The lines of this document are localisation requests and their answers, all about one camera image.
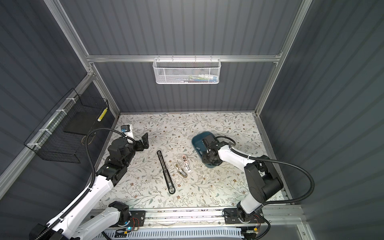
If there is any pink mini stapler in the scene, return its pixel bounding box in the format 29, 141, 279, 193
182, 155, 192, 173

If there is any beige mini stapler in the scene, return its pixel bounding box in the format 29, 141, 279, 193
175, 164, 188, 178

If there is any black stapler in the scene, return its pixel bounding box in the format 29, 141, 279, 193
157, 150, 176, 195

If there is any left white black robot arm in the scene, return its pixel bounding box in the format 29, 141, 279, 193
29, 125, 149, 240

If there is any teal plastic tray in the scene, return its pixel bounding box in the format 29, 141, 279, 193
192, 132, 223, 168

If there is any yellow marker pen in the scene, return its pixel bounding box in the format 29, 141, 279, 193
97, 107, 109, 122

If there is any black flat pad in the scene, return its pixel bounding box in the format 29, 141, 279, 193
63, 112, 103, 136

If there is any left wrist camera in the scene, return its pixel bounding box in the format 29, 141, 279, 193
121, 125, 134, 139

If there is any black wire basket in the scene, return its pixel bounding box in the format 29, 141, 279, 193
24, 91, 109, 164

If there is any white slotted cable duct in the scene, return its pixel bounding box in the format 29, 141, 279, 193
105, 227, 244, 240

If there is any white wire mesh basket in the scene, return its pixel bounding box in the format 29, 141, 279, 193
153, 60, 222, 85

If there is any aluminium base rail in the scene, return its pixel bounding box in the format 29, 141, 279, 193
140, 205, 307, 229

